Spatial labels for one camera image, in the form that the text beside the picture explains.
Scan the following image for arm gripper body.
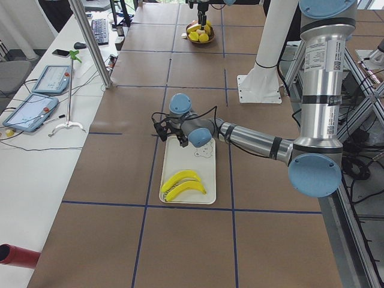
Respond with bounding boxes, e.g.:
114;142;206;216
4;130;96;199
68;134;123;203
185;0;215;14
152;113;184;137

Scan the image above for greenish ridged banana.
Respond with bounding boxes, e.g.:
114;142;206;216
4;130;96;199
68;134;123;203
160;170;201;193

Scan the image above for worn yellow banana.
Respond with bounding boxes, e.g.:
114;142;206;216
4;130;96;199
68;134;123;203
187;23;201;33

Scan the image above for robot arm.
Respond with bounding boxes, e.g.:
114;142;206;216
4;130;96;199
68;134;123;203
154;1;357;197

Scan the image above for brown wicker basket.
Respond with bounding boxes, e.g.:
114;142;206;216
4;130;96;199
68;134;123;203
186;23;215;44

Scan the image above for small yellow banana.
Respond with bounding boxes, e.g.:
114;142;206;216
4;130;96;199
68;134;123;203
204;20;212;35

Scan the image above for yellow lemon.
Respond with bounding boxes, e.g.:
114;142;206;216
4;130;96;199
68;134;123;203
199;33;209;43

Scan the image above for yellow starfruit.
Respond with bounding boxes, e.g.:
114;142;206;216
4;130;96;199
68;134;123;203
188;31;199;42

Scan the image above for white bear tray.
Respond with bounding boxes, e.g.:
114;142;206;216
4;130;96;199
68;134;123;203
159;136;216;205

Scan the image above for black keyboard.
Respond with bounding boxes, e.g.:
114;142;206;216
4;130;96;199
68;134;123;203
91;19;109;46

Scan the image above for grabber reaching tool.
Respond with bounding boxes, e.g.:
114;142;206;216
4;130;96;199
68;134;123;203
48;50;86;137

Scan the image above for black computer mouse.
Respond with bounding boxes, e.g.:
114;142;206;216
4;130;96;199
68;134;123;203
73;42;87;50

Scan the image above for blue teach pendant far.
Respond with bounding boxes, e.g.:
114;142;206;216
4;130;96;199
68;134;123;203
32;65;70;94

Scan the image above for blue teach pendant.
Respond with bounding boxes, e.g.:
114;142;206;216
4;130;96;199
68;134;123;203
32;65;70;94
2;93;59;132

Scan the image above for black smartphone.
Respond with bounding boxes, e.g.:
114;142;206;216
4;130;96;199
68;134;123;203
52;49;70;58

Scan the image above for blue teach pendant near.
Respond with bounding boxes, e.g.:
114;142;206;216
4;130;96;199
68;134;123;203
2;93;59;132

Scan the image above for red cylinder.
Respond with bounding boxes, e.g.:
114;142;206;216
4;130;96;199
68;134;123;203
1;244;41;269

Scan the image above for aluminium frame post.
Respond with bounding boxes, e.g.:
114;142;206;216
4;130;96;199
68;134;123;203
68;0;112;89

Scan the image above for aluminium side frame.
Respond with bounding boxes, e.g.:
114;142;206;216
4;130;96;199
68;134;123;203
283;41;384;288

